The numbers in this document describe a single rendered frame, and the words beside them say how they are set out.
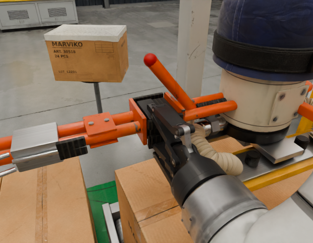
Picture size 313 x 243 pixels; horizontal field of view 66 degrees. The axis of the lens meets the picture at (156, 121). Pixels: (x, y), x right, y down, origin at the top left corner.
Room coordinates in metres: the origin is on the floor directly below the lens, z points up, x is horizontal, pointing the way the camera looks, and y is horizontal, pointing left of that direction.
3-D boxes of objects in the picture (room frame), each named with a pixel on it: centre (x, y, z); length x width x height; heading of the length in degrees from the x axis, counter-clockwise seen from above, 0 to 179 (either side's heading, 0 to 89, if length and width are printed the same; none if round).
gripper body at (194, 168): (0.25, -0.05, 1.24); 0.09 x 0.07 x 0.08; 23
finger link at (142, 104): (0.39, 0.01, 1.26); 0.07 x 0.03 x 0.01; 23
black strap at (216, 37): (0.49, -0.23, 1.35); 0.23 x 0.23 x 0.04
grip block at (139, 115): (0.40, 0.00, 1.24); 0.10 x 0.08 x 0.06; 22
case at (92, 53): (2.17, 0.59, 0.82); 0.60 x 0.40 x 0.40; 86
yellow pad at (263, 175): (0.41, -0.27, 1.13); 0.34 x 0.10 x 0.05; 112
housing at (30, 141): (0.32, 0.20, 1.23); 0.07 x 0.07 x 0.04; 22
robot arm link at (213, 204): (0.18, -0.08, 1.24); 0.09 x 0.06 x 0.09; 113
